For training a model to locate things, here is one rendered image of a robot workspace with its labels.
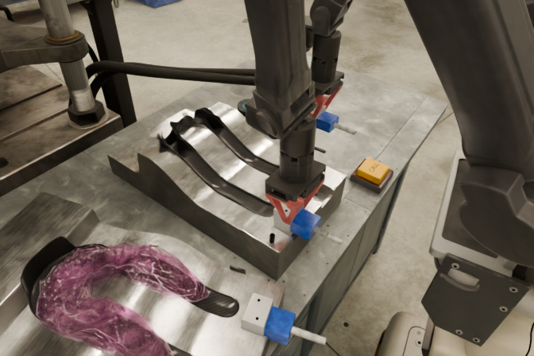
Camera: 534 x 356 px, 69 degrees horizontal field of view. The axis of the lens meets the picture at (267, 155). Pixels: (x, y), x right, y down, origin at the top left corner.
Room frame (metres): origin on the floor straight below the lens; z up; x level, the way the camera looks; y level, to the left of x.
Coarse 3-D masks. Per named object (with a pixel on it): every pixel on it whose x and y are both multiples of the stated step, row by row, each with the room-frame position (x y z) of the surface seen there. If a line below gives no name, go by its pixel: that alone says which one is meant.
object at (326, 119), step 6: (324, 108) 0.81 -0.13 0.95; (318, 114) 0.78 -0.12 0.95; (324, 114) 0.79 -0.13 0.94; (330, 114) 0.79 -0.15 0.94; (318, 120) 0.77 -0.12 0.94; (324, 120) 0.77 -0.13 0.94; (330, 120) 0.77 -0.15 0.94; (336, 120) 0.78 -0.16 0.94; (318, 126) 0.77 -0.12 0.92; (324, 126) 0.76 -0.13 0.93; (330, 126) 0.75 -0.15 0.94; (336, 126) 0.76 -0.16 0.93; (342, 126) 0.76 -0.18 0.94; (330, 132) 0.76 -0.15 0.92; (348, 132) 0.74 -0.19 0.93; (354, 132) 0.74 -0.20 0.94
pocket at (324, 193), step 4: (324, 184) 0.60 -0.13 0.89; (320, 188) 0.61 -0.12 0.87; (324, 188) 0.60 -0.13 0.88; (328, 188) 0.60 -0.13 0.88; (316, 192) 0.61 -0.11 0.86; (320, 192) 0.61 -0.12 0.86; (324, 192) 0.60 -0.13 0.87; (328, 192) 0.60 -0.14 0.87; (332, 192) 0.59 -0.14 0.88; (316, 196) 0.59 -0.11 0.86; (320, 196) 0.59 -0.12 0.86; (324, 196) 0.60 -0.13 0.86; (328, 196) 0.58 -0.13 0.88; (316, 200) 0.58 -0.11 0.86; (320, 200) 0.58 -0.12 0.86; (324, 200) 0.57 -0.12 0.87; (324, 204) 0.56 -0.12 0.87
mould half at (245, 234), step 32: (160, 128) 0.82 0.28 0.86; (192, 128) 0.72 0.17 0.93; (128, 160) 0.69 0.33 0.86; (160, 160) 0.61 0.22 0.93; (224, 160) 0.66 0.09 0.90; (160, 192) 0.60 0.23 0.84; (192, 192) 0.56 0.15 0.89; (256, 192) 0.58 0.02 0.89; (192, 224) 0.55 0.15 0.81; (224, 224) 0.50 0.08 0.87; (256, 224) 0.49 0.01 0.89; (320, 224) 0.56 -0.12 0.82; (256, 256) 0.45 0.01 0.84; (288, 256) 0.45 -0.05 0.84
